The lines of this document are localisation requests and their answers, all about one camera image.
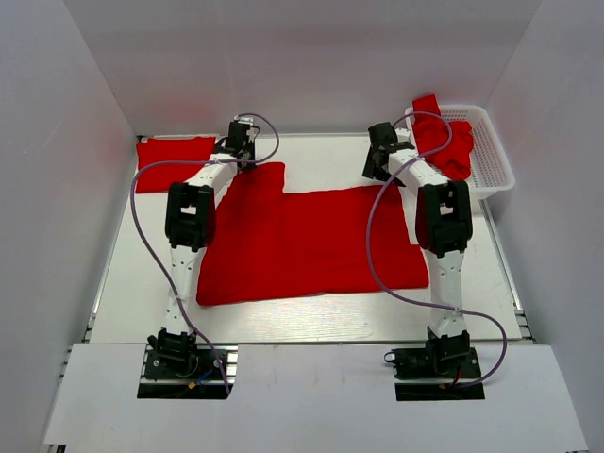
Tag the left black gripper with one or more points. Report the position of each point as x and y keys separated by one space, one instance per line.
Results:
x=251 y=146

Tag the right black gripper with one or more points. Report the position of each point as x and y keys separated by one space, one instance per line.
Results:
x=372 y=171

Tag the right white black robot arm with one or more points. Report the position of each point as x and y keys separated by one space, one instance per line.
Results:
x=443 y=228

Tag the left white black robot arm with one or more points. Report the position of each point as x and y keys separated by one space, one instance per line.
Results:
x=189 y=227

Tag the white plastic mesh basket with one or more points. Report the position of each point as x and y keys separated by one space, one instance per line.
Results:
x=490 y=169

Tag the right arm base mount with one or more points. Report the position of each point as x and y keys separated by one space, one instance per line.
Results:
x=416 y=380

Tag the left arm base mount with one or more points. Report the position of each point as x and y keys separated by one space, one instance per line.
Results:
x=197 y=378

